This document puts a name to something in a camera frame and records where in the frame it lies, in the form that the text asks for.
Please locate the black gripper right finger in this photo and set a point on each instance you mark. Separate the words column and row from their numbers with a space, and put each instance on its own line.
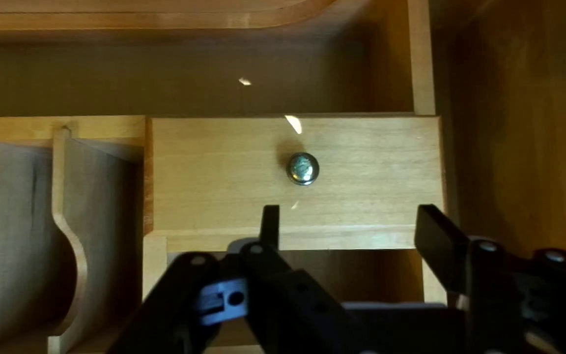
column 525, row 302

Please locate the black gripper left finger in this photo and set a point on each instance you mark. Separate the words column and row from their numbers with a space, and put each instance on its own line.
column 276, row 296

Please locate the small wooden drawer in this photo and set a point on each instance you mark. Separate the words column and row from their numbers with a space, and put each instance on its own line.
column 217, row 178

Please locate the wooden roll-top desk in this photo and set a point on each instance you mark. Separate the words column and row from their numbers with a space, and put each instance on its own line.
column 166, row 72

